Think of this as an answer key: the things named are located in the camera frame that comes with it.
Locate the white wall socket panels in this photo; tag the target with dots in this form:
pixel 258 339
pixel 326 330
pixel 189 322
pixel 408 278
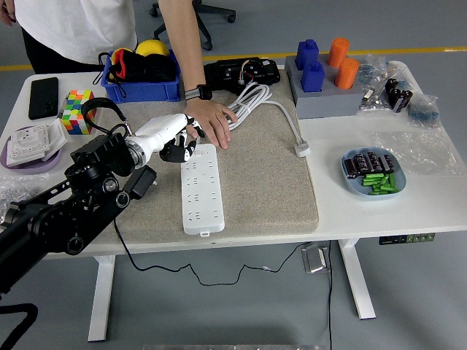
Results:
pixel 25 144

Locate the purple plate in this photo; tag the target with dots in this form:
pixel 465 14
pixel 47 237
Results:
pixel 25 169

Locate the blue plastic block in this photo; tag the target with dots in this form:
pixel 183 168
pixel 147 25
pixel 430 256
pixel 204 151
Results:
pixel 306 54
pixel 313 78

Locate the blue plastic bin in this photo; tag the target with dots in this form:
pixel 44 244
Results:
pixel 146 93

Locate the black wristwatch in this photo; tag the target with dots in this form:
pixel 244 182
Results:
pixel 200 92

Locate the bundle of black capacitors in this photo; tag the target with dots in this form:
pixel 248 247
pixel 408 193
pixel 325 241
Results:
pixel 397 96

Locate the light blue plate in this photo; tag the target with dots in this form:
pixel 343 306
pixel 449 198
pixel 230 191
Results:
pixel 350 184

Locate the black electronic device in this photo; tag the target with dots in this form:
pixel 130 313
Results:
pixel 226 73

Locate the black office chair base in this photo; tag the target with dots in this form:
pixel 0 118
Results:
pixel 204 29

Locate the grey-brown mat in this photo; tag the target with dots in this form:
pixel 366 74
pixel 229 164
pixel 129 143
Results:
pixel 262 182

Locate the clear bag of metal nuts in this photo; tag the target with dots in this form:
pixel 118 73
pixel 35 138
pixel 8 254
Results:
pixel 14 189

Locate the person's right hand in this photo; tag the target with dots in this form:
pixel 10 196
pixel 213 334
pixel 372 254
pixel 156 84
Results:
pixel 7 9

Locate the orange plastic cylinder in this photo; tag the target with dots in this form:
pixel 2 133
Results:
pixel 337 51
pixel 346 74

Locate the pile of black capacitors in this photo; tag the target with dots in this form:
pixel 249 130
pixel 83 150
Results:
pixel 368 162

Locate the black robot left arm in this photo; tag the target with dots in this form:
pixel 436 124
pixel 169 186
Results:
pixel 54 218

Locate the white table leg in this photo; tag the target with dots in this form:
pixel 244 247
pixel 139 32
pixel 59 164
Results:
pixel 359 284
pixel 100 299

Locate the black smartphone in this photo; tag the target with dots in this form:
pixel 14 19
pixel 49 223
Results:
pixel 43 98

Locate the clear bag of blue resistors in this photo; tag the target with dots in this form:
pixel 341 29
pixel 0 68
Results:
pixel 423 111

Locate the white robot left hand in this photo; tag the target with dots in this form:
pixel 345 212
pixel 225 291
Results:
pixel 160 131

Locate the clear bag of metal parts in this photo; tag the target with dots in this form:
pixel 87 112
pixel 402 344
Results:
pixel 372 95

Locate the yellow ball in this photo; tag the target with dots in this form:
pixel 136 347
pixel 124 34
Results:
pixel 151 47

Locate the multicoloured puzzle cube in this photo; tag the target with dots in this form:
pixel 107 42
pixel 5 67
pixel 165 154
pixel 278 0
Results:
pixel 74 109

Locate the empty clear plastic bag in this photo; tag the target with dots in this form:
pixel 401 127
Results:
pixel 419 153

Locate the person's left hand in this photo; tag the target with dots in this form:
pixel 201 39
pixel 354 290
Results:
pixel 211 116

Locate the silver floor socket box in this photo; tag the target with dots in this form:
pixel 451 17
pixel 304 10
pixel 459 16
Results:
pixel 313 259

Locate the black table control panel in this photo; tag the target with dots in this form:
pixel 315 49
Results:
pixel 405 238

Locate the grey block holder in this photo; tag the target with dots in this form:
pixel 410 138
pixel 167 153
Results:
pixel 321 105

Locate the person's left forearm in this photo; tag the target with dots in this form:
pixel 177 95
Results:
pixel 186 47

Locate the person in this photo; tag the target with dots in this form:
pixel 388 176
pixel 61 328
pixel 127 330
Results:
pixel 73 25

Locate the white power strip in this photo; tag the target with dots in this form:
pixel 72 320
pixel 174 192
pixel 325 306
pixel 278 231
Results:
pixel 204 204

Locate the pile of green batteries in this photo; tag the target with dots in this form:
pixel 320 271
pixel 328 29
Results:
pixel 379 184

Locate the black plug adapter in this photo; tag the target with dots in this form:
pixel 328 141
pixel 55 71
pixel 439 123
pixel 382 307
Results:
pixel 140 184

